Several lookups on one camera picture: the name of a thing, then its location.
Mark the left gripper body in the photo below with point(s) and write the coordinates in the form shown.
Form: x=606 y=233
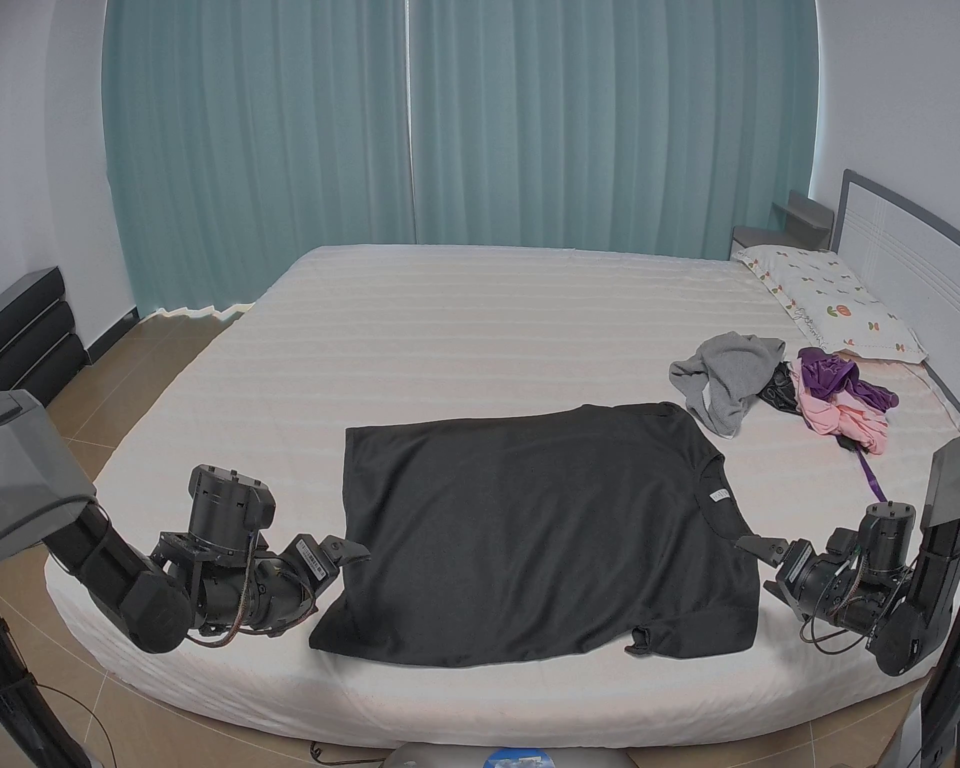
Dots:
x=289 y=592

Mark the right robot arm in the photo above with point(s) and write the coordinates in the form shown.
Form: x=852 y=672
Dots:
x=911 y=615

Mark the grey garment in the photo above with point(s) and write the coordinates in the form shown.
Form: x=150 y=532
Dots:
x=735 y=367

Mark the blue-green curtain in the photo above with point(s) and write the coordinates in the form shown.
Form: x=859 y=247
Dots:
x=255 y=150
x=600 y=127

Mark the black garment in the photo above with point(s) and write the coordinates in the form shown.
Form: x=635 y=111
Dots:
x=780 y=390

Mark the black T-shirt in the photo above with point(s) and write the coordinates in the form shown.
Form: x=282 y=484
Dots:
x=525 y=525

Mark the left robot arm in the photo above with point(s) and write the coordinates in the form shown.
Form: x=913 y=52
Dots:
x=112 y=570

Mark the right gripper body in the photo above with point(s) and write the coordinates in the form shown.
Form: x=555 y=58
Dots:
x=817 y=589

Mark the grey bedside table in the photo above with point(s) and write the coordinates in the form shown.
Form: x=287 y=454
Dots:
x=806 y=210

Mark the purple garment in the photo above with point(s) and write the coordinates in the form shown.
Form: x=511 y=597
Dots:
x=825 y=375

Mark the white printed pillow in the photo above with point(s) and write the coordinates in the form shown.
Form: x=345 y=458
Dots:
x=825 y=292

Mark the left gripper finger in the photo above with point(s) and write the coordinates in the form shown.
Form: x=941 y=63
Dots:
x=349 y=553

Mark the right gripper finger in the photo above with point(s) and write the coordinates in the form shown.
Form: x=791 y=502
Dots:
x=765 y=547

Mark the black chest of drawers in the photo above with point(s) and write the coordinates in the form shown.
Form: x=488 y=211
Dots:
x=37 y=330

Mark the pink garment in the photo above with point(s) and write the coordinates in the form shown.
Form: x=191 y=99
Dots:
x=825 y=420

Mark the bed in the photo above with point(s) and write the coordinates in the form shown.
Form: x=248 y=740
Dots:
x=450 y=337

